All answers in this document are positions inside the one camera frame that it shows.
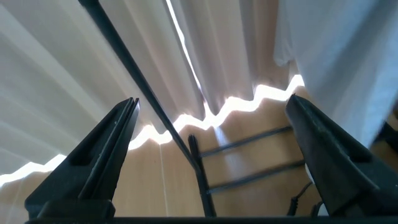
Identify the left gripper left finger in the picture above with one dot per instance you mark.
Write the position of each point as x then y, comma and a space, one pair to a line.
56, 189

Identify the beige curtain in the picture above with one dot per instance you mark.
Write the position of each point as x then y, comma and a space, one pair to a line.
62, 77

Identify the black clothes rack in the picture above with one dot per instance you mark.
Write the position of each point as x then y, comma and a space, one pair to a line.
124, 53

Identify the pale grey shorts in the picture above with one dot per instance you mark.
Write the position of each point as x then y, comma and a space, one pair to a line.
342, 62

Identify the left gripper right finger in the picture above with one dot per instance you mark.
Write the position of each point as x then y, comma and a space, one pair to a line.
335, 180

